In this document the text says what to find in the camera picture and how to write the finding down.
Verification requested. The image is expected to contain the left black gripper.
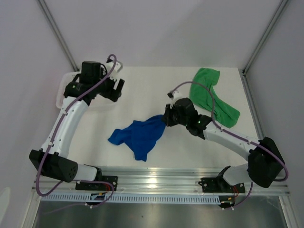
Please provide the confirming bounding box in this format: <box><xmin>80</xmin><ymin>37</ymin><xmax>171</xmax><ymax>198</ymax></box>
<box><xmin>94</xmin><ymin>67</ymin><xmax>125</xmax><ymax>102</ymax></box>

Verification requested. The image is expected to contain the blue towel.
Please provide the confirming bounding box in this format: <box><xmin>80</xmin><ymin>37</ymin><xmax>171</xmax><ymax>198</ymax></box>
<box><xmin>108</xmin><ymin>114</ymin><xmax>166</xmax><ymax>162</ymax></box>

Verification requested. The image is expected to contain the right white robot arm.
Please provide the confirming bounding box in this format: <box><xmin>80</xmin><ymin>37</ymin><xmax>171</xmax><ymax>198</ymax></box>
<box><xmin>162</xmin><ymin>98</ymin><xmax>285</xmax><ymax>192</ymax></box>

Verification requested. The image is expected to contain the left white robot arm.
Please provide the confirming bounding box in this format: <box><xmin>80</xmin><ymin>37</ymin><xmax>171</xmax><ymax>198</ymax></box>
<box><xmin>29</xmin><ymin>68</ymin><xmax>124</xmax><ymax>190</ymax></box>

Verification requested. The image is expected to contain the white perforated plastic basket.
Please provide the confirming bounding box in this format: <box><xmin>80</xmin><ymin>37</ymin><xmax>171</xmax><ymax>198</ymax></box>
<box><xmin>55</xmin><ymin>71</ymin><xmax>117</xmax><ymax>112</ymax></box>

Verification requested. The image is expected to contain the green towel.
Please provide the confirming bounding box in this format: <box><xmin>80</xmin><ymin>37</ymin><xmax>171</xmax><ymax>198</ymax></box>
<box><xmin>189</xmin><ymin>68</ymin><xmax>240</xmax><ymax>128</ymax></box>

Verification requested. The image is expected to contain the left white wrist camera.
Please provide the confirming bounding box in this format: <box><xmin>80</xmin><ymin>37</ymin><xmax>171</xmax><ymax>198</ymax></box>
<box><xmin>105</xmin><ymin>61</ymin><xmax>123</xmax><ymax>81</ymax></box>

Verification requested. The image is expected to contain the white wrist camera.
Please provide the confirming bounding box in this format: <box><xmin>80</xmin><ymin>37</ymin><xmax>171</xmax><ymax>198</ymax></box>
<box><xmin>167</xmin><ymin>90</ymin><xmax>183</xmax><ymax>107</ymax></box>
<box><xmin>105</xmin><ymin>61</ymin><xmax>123</xmax><ymax>81</ymax></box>

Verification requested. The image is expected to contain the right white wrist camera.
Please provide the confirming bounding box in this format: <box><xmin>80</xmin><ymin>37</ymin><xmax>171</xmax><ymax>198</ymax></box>
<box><xmin>167</xmin><ymin>90</ymin><xmax>183</xmax><ymax>107</ymax></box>

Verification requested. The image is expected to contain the aluminium mounting rail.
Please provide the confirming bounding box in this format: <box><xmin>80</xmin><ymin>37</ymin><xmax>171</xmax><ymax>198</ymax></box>
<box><xmin>39</xmin><ymin>166</ymin><xmax>291</xmax><ymax>196</ymax></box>

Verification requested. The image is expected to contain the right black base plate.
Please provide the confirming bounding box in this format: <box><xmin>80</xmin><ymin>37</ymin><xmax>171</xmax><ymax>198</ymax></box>
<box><xmin>198</xmin><ymin>166</ymin><xmax>245</xmax><ymax>193</ymax></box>

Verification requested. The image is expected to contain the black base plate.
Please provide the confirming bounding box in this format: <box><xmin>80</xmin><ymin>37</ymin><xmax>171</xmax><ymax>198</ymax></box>
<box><xmin>198</xmin><ymin>166</ymin><xmax>245</xmax><ymax>193</ymax></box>
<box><xmin>76</xmin><ymin>176</ymin><xmax>118</xmax><ymax>191</ymax></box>

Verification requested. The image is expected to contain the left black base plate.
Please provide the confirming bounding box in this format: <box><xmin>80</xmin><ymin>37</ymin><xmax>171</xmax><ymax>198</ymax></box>
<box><xmin>76</xmin><ymin>176</ymin><xmax>118</xmax><ymax>191</ymax></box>

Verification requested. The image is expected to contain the left aluminium frame post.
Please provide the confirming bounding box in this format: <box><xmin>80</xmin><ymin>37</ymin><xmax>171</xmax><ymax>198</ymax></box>
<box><xmin>36</xmin><ymin>0</ymin><xmax>79</xmax><ymax>71</ymax></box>

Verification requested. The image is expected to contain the aluminium frame post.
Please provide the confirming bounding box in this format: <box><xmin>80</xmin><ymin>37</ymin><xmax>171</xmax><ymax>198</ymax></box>
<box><xmin>242</xmin><ymin>0</ymin><xmax>291</xmax><ymax>76</ymax></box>
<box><xmin>36</xmin><ymin>0</ymin><xmax>79</xmax><ymax>71</ymax></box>

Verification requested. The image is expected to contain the white slotted cable duct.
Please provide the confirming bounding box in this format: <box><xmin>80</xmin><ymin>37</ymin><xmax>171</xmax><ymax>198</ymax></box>
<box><xmin>42</xmin><ymin>192</ymin><xmax>220</xmax><ymax>205</ymax></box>

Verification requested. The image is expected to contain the right aluminium frame post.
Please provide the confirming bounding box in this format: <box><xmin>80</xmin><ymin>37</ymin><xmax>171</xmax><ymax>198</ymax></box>
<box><xmin>242</xmin><ymin>0</ymin><xmax>291</xmax><ymax>76</ymax></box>

